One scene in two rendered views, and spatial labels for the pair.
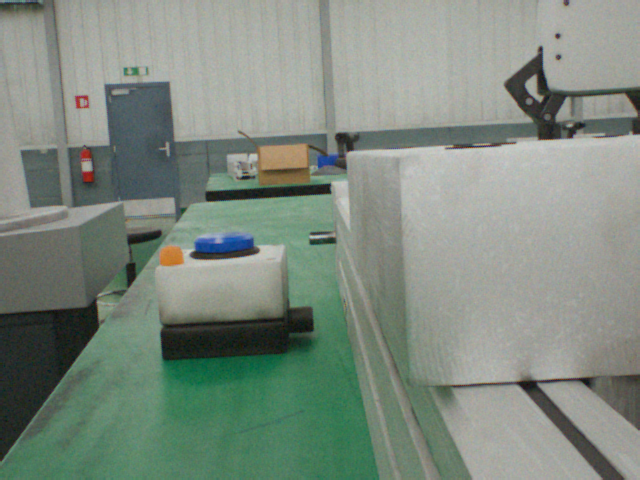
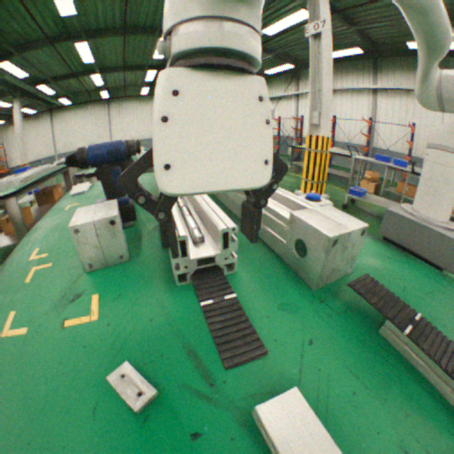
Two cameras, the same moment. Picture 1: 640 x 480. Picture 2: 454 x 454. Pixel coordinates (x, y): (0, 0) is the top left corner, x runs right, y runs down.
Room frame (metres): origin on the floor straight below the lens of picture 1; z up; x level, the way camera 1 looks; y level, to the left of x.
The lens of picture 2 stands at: (0.82, -0.31, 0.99)
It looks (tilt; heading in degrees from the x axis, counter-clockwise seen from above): 27 degrees down; 159
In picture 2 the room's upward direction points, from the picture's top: straight up
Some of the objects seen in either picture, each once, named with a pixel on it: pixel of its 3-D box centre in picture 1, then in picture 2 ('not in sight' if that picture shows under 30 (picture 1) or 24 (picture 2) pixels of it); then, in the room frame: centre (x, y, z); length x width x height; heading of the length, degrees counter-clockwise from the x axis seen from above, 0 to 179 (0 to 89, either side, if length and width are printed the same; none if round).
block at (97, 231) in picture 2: not in sight; (106, 231); (0.46, -0.43, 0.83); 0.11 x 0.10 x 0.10; 101
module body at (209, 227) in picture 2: not in sight; (174, 189); (0.20, -0.26, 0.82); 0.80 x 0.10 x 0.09; 0
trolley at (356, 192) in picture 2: not in sight; (376, 183); (-0.68, 2.74, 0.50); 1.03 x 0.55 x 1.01; 19
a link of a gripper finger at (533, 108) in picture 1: (538, 132); (259, 209); (0.65, -0.21, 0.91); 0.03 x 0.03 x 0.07; 0
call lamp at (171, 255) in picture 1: (171, 254); not in sight; (0.45, 0.09, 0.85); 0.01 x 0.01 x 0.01
